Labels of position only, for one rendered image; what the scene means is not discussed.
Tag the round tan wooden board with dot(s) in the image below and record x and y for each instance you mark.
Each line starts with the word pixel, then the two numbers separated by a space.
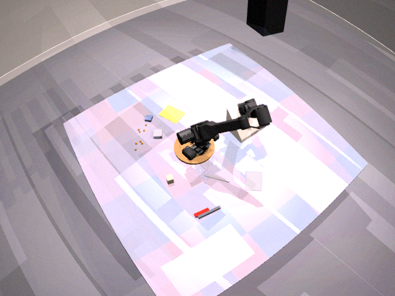
pixel 199 159

